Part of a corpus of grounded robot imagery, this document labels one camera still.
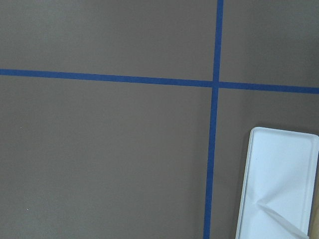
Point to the white rectangular tray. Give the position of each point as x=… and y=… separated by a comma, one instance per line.
x=278, y=185

